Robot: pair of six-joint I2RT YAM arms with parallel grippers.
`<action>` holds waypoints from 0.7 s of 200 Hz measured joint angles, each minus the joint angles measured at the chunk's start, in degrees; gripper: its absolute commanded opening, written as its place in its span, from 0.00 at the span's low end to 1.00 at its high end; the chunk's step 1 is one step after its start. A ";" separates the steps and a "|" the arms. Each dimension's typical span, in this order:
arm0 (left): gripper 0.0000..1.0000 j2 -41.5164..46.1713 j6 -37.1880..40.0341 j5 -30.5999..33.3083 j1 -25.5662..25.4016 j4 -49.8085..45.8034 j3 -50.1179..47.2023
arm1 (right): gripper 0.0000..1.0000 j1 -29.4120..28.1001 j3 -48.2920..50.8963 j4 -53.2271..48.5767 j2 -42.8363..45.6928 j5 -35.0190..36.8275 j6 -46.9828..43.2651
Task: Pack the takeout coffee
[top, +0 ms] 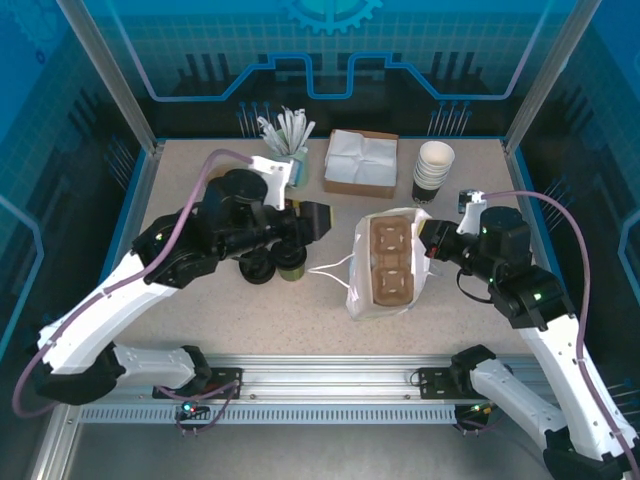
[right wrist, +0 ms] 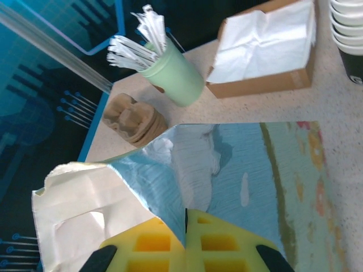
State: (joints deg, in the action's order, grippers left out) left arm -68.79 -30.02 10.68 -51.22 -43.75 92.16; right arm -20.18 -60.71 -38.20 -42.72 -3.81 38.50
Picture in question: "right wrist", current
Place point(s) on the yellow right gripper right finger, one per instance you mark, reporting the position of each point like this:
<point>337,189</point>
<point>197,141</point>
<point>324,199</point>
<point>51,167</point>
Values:
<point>221,249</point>

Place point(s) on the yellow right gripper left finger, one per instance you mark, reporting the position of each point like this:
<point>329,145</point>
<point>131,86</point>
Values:
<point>158,255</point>

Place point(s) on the white paper napkins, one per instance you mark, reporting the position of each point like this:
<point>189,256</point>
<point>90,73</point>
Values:
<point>263,42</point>

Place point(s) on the brown cardboard napkin box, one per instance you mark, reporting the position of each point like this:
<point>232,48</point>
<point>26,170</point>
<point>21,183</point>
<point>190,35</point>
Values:
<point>269,85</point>

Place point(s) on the mint green straw cup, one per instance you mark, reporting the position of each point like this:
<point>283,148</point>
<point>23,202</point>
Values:
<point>175,76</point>

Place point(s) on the gold green paper bag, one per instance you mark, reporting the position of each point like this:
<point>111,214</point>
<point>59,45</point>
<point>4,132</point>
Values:
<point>255,170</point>

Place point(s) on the aluminium frame post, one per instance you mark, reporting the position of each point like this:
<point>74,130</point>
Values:
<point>56,48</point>

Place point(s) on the paper cup stack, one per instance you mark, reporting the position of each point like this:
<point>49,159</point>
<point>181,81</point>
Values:
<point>350,34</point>

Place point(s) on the white wrapped straws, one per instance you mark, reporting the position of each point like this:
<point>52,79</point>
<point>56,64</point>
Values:
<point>141,48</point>

